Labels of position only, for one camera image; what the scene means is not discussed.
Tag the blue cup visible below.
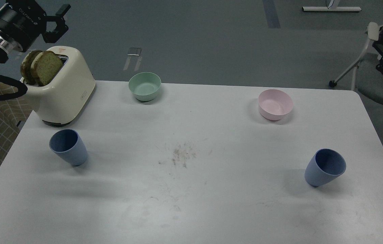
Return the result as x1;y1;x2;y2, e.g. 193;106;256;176
49;129;88;166
304;148;346;187

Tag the toast slice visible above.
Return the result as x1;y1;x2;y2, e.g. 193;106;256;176
30;50;63;86
20;50;43;85

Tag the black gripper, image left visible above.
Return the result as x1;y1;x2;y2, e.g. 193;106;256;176
0;0;71;54

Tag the front toast slice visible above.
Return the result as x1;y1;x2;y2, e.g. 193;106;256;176
30;50;63;86

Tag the pink bowl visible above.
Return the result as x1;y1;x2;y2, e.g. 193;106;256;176
258;89;294;121

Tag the cream white toaster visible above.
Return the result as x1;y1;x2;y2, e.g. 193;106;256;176
22;46;96;127

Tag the white table leg base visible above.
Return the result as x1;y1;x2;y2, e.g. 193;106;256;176
302;0;362;13

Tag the rear toast slice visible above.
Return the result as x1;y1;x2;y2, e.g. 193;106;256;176
20;50;43;85

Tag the mint green bowl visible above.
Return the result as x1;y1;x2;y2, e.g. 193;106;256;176
128;72;161;102

